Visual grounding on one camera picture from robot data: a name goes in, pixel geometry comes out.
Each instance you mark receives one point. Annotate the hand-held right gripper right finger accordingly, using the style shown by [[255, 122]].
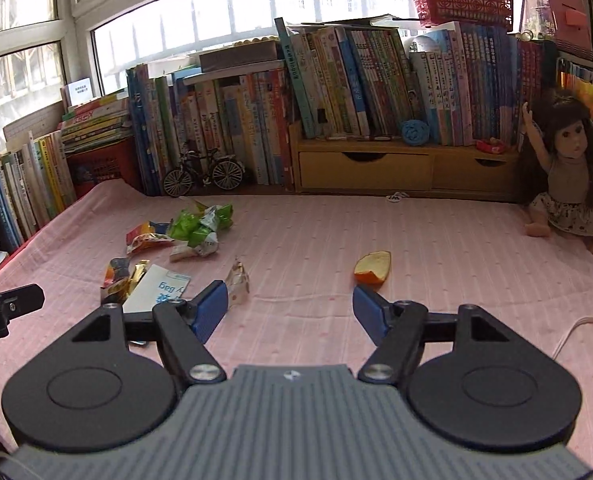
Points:
[[371, 315]]

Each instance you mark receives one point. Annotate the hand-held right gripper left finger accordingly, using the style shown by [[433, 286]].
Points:
[[209, 310]]

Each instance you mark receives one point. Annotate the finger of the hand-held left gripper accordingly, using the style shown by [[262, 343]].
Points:
[[21, 300]]

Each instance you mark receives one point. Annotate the orange peel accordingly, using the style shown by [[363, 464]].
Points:
[[371, 267]]

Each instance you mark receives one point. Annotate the white blue paper bag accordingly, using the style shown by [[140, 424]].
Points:
[[156, 287]]

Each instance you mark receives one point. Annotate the small gold foil wrapper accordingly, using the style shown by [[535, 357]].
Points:
[[137, 272]]

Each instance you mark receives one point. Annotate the green snack packet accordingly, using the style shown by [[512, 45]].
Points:
[[220, 215], [184, 224]]

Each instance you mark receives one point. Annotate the orange macaron snack packet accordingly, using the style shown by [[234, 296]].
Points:
[[115, 272]]

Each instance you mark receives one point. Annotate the row of upright books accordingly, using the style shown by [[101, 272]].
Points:
[[36, 185]]

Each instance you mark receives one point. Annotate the row of picture books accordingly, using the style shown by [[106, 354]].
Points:
[[236, 125]]

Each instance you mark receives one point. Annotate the stack of flat books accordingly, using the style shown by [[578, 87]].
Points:
[[94, 122]]

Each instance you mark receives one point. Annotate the row of books on organizer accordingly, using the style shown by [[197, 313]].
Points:
[[376, 80]]

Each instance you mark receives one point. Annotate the row of thin books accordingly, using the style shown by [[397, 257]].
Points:
[[581, 90]]

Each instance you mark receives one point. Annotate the clear plastic wrapper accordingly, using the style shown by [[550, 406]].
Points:
[[239, 282]]

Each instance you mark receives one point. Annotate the white tissue packet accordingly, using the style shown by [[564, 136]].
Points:
[[196, 249]]

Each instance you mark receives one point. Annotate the red macaron snack packet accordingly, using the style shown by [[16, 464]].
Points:
[[144, 240]]

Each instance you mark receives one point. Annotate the pink striped tablecloth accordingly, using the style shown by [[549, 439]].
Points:
[[301, 240]]

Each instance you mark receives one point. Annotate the wooden drawer organizer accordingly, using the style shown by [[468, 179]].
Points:
[[366, 170]]

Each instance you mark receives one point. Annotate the black model bicycle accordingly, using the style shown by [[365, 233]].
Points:
[[195, 160]]

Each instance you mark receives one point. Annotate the grid paper notebook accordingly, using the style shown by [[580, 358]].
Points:
[[31, 127]]

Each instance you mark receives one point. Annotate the blue knitted ball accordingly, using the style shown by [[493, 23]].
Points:
[[414, 132]]

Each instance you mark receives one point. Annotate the small red toy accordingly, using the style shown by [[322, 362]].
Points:
[[491, 146]]

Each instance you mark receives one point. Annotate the white printed card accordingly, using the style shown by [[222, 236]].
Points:
[[80, 89]]

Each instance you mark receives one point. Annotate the long-haired doll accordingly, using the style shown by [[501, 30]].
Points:
[[569, 175]]

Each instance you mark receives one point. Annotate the grey flat box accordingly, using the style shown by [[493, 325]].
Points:
[[241, 56]]

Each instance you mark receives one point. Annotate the pink plastic panel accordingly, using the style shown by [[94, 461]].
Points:
[[574, 35]]

